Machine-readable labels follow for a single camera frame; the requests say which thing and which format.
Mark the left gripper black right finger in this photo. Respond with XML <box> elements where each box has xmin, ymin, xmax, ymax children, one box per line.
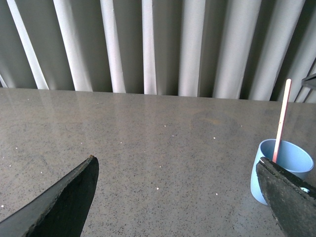
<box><xmin>256</xmin><ymin>157</ymin><xmax>316</xmax><ymax>237</ymax></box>

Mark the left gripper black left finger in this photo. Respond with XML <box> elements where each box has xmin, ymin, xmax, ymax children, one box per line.
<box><xmin>0</xmin><ymin>156</ymin><xmax>99</xmax><ymax>237</ymax></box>

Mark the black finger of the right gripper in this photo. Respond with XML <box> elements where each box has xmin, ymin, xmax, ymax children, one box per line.
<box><xmin>301</xmin><ymin>74</ymin><xmax>316</xmax><ymax>88</ymax></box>

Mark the blue plastic cup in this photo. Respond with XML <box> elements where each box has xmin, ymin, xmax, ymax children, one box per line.
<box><xmin>250</xmin><ymin>139</ymin><xmax>314</xmax><ymax>205</ymax></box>

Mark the grey pleated curtain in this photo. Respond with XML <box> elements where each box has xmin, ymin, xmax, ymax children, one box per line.
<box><xmin>0</xmin><ymin>0</ymin><xmax>316</xmax><ymax>103</ymax></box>

